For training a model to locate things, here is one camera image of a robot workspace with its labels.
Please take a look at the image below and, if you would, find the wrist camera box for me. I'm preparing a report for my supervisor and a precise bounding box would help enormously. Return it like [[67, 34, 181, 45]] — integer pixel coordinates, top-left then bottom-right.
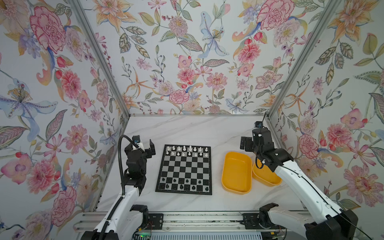
[[132, 135, 142, 149], [255, 121, 264, 129]]

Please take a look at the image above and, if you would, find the aluminium base rail back wall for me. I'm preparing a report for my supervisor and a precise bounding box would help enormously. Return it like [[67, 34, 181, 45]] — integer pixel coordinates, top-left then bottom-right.
[[129, 113, 268, 118]]

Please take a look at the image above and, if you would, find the yellow tray with white pieces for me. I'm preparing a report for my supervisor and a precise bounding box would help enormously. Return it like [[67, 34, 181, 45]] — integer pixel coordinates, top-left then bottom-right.
[[222, 152, 253, 195]]

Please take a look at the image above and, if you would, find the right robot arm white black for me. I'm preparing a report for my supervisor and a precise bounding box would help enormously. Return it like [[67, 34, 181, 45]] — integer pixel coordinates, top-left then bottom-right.
[[240, 127, 358, 240]]

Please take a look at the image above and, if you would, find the black and silver chessboard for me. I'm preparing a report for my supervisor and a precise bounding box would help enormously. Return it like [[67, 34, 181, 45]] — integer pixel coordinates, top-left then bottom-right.
[[156, 145, 213, 196]]

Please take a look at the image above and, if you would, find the aluminium corner post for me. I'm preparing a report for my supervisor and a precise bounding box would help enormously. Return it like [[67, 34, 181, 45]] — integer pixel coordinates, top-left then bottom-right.
[[69, 0, 130, 120], [266, 0, 340, 120]]

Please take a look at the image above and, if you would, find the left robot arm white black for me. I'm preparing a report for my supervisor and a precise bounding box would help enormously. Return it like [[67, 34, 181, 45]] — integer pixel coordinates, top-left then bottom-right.
[[81, 135, 156, 240]]

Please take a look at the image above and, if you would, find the aluminium corner post left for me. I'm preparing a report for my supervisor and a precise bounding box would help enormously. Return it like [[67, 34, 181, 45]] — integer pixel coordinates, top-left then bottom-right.
[[69, 0, 130, 120]]

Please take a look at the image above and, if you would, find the aluminium base rail right wall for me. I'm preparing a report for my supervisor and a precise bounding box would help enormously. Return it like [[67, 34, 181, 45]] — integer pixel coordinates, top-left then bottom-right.
[[263, 115, 310, 211]]

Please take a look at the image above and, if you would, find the yellow tray with black pieces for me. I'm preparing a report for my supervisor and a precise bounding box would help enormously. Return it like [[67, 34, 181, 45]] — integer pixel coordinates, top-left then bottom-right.
[[252, 159, 283, 187]]

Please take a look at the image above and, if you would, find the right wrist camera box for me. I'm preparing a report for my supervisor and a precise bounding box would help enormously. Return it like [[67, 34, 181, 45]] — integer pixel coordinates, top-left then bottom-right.
[[255, 121, 264, 129]]

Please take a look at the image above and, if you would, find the aluminium base rail wall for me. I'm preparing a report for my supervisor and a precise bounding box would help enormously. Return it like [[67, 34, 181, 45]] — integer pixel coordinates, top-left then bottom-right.
[[263, 115, 310, 211], [129, 113, 268, 118]]

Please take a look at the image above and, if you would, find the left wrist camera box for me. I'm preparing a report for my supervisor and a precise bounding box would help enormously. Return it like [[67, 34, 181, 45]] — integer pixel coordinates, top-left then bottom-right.
[[132, 135, 142, 149]]

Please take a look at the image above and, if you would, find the aluminium corner post right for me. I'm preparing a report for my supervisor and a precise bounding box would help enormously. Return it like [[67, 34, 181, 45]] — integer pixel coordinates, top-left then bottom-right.
[[266, 0, 340, 120]]

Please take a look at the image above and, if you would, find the aluminium front mounting rail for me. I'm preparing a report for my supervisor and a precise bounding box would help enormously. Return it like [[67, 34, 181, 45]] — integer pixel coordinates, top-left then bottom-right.
[[73, 210, 329, 240]]

